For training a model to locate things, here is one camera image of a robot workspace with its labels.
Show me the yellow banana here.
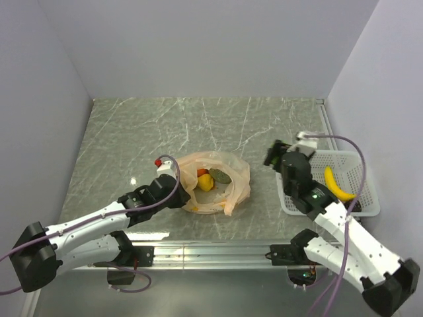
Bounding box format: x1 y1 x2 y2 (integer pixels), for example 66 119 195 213
324 166 356 201

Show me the yellow mango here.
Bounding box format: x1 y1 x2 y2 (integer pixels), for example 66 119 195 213
197 174 214 192

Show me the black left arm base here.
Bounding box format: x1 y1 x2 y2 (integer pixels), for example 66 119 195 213
93 246 155 293

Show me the bright green apple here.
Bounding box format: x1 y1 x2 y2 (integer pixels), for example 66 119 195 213
270 151 279 166

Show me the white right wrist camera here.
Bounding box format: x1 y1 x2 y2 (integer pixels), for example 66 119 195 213
293 131 319 158

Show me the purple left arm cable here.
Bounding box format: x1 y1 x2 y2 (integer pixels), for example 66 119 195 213
0 154 182 295

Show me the orange fruit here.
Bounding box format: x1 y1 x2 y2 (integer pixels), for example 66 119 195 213
197 168 208 177

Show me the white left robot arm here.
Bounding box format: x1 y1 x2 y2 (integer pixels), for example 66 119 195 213
9 174 190 293

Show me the white perforated plastic basket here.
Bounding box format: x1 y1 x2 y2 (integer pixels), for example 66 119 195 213
276 149 381 217

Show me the dark brown round fruit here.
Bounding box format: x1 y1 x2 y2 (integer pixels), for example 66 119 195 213
344 199 362 213

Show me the orange translucent plastic bag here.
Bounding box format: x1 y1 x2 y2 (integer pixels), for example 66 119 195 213
176 151 250 216

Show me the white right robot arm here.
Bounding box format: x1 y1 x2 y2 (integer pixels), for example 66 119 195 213
264 132 420 316

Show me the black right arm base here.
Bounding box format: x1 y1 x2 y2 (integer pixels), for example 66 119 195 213
265 244 328 289

